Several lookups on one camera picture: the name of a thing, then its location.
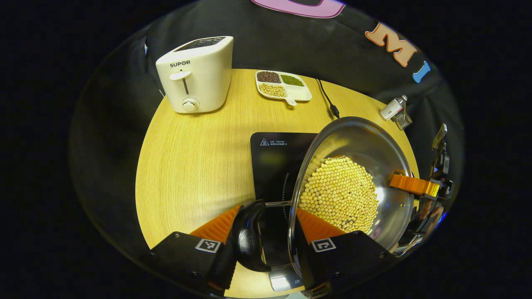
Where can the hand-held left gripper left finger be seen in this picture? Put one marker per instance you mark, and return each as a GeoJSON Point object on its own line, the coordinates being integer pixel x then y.
{"type": "Point", "coordinates": [187, 257]}

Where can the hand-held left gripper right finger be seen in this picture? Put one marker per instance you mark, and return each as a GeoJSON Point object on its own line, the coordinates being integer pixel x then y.
{"type": "Point", "coordinates": [353, 257]}

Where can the black induction cooktop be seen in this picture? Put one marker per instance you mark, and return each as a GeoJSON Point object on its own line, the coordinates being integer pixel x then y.
{"type": "Point", "coordinates": [274, 166]}

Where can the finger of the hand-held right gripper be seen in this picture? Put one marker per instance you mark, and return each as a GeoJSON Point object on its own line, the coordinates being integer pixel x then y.
{"type": "Point", "coordinates": [413, 185]}

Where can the clear bottle with pink label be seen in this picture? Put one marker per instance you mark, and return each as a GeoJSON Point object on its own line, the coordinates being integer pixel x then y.
{"type": "Point", "coordinates": [392, 109]}

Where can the white divided bean dish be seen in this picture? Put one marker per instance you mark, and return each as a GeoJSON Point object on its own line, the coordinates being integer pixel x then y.
{"type": "Point", "coordinates": [286, 89]}

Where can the white toaster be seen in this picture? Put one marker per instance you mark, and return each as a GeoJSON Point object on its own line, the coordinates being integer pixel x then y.
{"type": "Point", "coordinates": [199, 79]}

